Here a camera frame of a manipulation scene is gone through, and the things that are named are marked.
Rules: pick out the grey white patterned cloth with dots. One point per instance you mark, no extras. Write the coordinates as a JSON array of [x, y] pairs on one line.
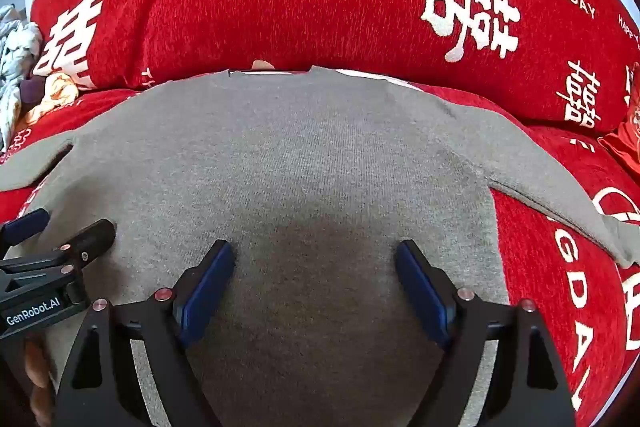
[[15, 47]]

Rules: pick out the orange patterned cloth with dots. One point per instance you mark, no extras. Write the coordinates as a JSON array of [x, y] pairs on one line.
[[57, 92]]

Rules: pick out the small peach object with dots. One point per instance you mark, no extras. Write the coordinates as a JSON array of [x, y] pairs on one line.
[[262, 65]]

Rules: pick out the person's left hand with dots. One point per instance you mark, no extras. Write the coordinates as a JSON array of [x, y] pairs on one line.
[[39, 372]]

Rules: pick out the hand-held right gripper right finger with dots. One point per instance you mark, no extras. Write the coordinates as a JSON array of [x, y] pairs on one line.
[[425, 302]]

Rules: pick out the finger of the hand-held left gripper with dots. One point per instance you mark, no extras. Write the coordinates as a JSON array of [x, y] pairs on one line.
[[95, 237], [22, 226]]

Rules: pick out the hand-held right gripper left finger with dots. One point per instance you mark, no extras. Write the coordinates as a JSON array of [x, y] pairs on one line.
[[207, 297]]

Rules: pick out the dark purple cloth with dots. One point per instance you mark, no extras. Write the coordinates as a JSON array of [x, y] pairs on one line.
[[31, 91]]

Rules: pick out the grey knit sweater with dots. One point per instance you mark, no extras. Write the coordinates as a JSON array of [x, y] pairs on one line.
[[300, 157]]

